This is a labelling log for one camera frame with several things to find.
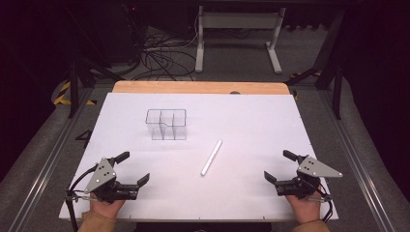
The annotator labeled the white board sheet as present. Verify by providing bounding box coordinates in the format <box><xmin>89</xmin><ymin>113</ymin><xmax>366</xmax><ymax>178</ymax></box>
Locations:
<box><xmin>58</xmin><ymin>92</ymin><xmax>339</xmax><ymax>222</ymax></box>

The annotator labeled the black tape mark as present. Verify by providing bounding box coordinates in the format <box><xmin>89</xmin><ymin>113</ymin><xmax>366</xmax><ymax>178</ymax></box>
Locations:
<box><xmin>74</xmin><ymin>129</ymin><xmax>94</xmax><ymax>150</ymax></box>

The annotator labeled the clear plastic compartment organizer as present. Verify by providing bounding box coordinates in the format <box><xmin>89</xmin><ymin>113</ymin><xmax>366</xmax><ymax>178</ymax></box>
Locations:
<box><xmin>144</xmin><ymin>108</ymin><xmax>189</xmax><ymax>142</ymax></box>

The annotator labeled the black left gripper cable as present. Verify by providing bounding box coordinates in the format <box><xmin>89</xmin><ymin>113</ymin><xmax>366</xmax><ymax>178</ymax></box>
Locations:
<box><xmin>65</xmin><ymin>163</ymin><xmax>99</xmax><ymax>232</ymax></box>

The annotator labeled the person's right hand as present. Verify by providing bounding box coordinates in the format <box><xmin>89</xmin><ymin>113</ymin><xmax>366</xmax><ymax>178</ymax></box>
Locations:
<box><xmin>284</xmin><ymin>192</ymin><xmax>323</xmax><ymax>225</ymax></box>

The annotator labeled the person's left hand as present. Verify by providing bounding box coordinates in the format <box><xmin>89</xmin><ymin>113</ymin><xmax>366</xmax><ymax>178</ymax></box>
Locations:
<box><xmin>89</xmin><ymin>192</ymin><xmax>127</xmax><ymax>220</ymax></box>

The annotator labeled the white pen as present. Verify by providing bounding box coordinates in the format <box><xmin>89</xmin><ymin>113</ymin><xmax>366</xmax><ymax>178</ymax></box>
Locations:
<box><xmin>199</xmin><ymin>138</ymin><xmax>223</xmax><ymax>178</ymax></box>

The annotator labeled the aluminium floor rail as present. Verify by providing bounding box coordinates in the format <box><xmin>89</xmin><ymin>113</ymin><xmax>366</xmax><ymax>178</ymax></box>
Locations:
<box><xmin>317</xmin><ymin>89</ymin><xmax>402</xmax><ymax>232</ymax></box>
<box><xmin>6</xmin><ymin>88</ymin><xmax>95</xmax><ymax>232</ymax></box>

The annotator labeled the black metal stand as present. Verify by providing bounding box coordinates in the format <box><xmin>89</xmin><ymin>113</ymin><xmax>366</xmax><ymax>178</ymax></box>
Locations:
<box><xmin>284</xmin><ymin>9</ymin><xmax>346</xmax><ymax>121</ymax></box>
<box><xmin>66</xmin><ymin>57</ymin><xmax>128</xmax><ymax>120</ymax></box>

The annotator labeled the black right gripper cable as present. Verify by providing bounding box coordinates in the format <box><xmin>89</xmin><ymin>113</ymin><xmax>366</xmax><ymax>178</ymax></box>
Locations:
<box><xmin>313</xmin><ymin>183</ymin><xmax>335</xmax><ymax>224</ymax></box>

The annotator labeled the yellow black hazard tape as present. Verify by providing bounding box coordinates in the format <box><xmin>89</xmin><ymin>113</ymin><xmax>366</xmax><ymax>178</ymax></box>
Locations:
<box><xmin>52</xmin><ymin>80</ymin><xmax>98</xmax><ymax>107</ymax></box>

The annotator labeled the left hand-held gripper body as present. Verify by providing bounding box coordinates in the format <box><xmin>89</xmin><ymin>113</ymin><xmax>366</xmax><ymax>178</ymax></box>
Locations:
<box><xmin>84</xmin><ymin>157</ymin><xmax>141</xmax><ymax>204</ymax></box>

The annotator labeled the bundle of black floor cables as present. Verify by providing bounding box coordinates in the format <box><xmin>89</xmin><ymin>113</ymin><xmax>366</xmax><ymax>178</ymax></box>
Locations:
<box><xmin>130</xmin><ymin>27</ymin><xmax>198</xmax><ymax>82</ymax></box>

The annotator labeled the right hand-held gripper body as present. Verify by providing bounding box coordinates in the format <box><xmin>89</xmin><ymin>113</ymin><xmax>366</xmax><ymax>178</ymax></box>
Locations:
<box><xmin>275</xmin><ymin>155</ymin><xmax>343</xmax><ymax>200</ymax></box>

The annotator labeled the wooden table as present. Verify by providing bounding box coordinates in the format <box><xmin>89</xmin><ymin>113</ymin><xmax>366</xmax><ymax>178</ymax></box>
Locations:
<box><xmin>111</xmin><ymin>80</ymin><xmax>291</xmax><ymax>96</ymax></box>

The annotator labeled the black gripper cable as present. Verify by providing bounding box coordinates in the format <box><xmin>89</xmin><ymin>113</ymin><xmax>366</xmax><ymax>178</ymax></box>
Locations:
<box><xmin>313</xmin><ymin>183</ymin><xmax>335</xmax><ymax>224</ymax></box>
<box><xmin>65</xmin><ymin>163</ymin><xmax>99</xmax><ymax>232</ymax></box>

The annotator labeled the white metal stand frame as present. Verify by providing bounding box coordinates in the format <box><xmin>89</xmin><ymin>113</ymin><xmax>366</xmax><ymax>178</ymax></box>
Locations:
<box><xmin>194</xmin><ymin>5</ymin><xmax>287</xmax><ymax>75</ymax></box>

